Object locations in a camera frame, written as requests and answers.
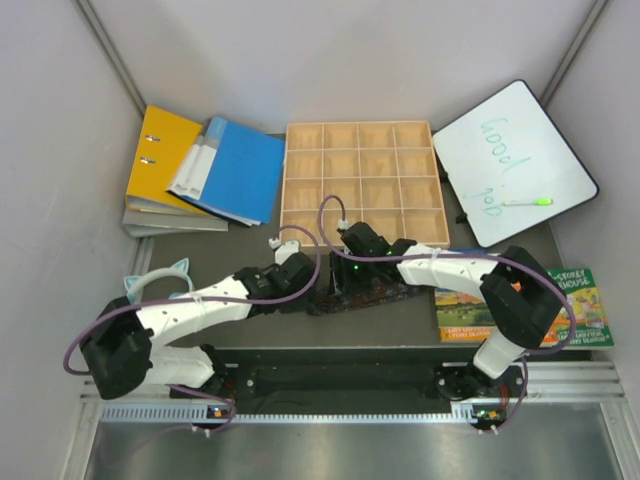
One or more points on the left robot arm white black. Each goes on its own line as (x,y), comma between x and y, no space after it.
(134,346)

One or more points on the blue folder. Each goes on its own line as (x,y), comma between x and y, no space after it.
(231,171)

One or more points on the white whiteboard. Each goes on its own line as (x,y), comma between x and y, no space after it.
(508,148)

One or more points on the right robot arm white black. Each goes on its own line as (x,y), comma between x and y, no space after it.
(522,298)

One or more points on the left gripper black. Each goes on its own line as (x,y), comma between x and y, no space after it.
(301,305)

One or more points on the brown floral necktie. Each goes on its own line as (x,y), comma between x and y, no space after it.
(328,300)

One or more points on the green marker pen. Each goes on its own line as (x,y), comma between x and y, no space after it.
(544,202)

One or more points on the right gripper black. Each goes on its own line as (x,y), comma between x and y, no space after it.
(341,282)

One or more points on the Animal Farm book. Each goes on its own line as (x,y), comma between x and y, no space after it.
(461,318)

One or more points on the teal cat-ear headphones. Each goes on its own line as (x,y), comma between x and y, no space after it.
(134,284)

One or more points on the white cable duct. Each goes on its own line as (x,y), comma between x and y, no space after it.
(215,413)

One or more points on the grey binder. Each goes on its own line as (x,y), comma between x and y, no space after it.
(140,224)

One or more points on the green Treehouse book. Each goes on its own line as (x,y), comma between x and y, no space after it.
(592,328)

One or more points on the yellow ring binder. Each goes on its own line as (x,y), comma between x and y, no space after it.
(165,139)

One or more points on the wooden compartment tray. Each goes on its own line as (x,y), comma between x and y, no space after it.
(381,172)

